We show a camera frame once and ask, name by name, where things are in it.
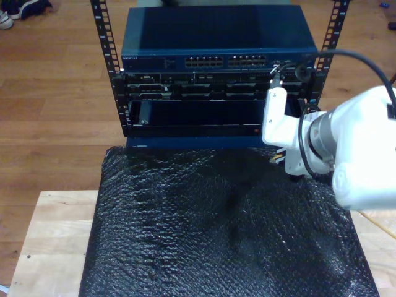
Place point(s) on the flat blue rack device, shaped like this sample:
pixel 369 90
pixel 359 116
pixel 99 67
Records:
pixel 201 143

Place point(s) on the black rack server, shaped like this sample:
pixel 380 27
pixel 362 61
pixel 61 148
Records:
pixel 216 89

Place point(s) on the black textured mat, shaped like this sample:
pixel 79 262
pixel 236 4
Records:
pixel 201 232

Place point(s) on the dark chair legs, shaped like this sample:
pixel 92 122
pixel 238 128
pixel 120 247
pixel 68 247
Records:
pixel 393 79

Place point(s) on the dark shoe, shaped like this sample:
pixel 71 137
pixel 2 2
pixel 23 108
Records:
pixel 31 7

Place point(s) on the white sneaker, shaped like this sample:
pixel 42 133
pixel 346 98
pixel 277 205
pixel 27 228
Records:
pixel 5 20

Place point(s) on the small white object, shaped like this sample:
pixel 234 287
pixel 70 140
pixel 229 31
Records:
pixel 3 290

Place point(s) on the blue network switch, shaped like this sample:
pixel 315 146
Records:
pixel 216 28

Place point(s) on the black perforated rack rail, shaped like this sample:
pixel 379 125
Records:
pixel 103 28
pixel 335 18

